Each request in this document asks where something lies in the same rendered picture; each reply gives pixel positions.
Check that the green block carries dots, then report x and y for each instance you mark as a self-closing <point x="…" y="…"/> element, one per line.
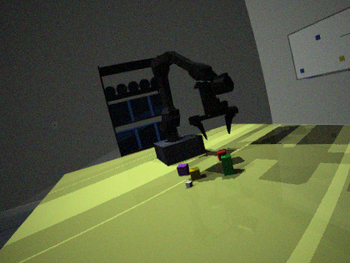
<point x="228" y="170"/>
<point x="226" y="160"/>

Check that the small white cube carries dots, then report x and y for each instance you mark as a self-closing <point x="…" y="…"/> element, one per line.
<point x="189" y="184"/>

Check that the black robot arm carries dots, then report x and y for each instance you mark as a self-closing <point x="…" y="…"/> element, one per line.
<point x="219" y="84"/>

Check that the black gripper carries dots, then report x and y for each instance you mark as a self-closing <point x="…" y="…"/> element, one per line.
<point x="196" y="120"/>

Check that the purple block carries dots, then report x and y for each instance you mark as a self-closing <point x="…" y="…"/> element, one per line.
<point x="183" y="169"/>

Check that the yellow block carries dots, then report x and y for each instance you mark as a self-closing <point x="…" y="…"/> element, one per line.
<point x="195" y="173"/>

